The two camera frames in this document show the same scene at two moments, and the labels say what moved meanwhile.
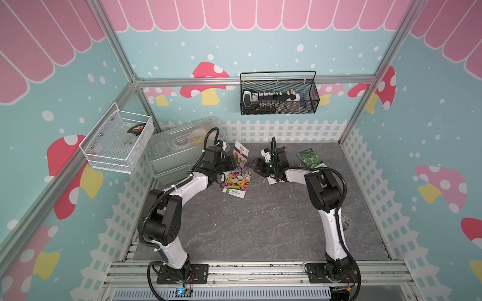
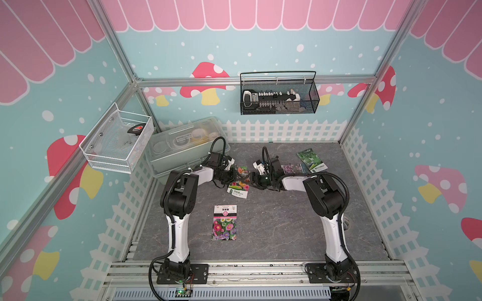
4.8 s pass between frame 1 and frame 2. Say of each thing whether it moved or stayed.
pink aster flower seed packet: moved
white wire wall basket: stayed
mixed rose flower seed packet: stayed
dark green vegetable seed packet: stayed
